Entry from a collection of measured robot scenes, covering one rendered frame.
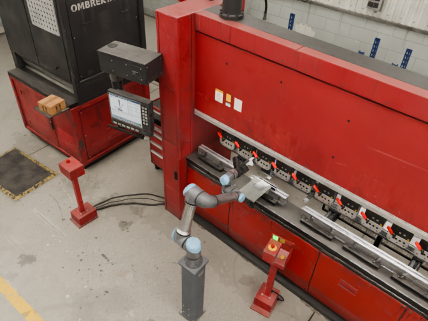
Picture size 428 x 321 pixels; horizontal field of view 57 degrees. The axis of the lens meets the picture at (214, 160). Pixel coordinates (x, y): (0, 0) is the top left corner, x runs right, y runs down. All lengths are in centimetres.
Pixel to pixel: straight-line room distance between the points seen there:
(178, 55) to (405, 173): 191
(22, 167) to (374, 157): 424
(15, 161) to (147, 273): 251
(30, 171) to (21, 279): 161
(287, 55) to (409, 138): 96
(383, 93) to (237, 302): 234
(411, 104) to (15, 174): 451
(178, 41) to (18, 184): 294
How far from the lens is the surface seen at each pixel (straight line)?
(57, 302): 412
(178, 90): 346
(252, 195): 342
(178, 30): 324
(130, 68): 340
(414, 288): 335
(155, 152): 489
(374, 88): 262
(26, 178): 539
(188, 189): 287
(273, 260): 336
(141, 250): 429
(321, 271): 361
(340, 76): 269
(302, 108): 294
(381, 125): 272
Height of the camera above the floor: 338
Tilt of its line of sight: 40 degrees down
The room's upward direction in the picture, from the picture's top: 3 degrees clockwise
